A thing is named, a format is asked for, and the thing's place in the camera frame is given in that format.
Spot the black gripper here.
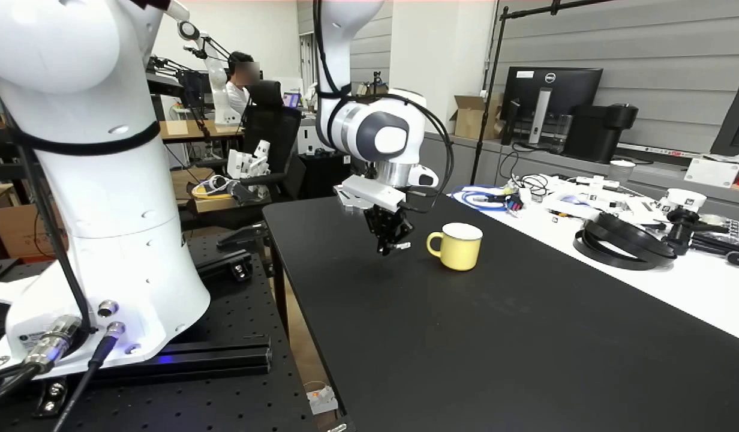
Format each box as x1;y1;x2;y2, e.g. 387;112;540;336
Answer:
364;201;414;256

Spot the yellow mug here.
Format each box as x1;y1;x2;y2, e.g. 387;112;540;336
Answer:
425;220;485;273

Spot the white box appliance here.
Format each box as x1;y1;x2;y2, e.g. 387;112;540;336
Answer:
294;117;341;158

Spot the open cardboard box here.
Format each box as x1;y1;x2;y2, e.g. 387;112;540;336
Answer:
450;93;509;147

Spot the black table clamp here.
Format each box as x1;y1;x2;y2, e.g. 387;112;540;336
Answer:
210;250;259;289

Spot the black office chair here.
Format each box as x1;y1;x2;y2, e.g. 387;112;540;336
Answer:
245;76;304;199

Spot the white crumpled object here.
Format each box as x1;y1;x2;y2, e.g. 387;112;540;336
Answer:
222;139;273;180

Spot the white paper tag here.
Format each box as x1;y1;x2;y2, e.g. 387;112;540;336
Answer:
304;385;341;418

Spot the black pole stand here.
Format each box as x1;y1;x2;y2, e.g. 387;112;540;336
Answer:
468;0;611;187

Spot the white plastic device pile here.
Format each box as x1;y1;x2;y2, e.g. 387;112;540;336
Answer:
534;175;669;230

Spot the person in white shirt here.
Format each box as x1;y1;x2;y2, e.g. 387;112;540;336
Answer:
203;49;259;128

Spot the black Dell monitor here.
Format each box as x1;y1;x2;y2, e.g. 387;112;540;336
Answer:
499;66;605;151

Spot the black bin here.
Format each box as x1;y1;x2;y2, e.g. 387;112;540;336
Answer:
561;104;640;164

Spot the black optical breadboard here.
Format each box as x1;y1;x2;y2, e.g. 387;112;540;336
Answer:
0;230;341;432

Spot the black handheld gadget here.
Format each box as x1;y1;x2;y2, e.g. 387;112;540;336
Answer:
665;204;734;252

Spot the silver base connector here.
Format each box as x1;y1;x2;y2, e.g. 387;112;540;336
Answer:
17;315;87;373

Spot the brown cardboard box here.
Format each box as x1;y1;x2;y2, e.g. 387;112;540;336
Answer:
0;183;63;264

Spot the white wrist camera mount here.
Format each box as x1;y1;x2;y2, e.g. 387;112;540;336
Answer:
334;172;409;217

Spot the blue cable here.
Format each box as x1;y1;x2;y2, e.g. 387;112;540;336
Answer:
450;186;521;217

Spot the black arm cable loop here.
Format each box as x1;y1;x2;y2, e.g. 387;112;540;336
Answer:
310;0;456;194

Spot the black coiled cable bundle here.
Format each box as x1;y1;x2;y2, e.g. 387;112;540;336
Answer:
570;212;679;271

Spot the black base connector cable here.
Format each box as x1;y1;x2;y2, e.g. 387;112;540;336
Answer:
53;320;130;432

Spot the black cable along base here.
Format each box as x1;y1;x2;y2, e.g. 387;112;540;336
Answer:
0;87;96;334

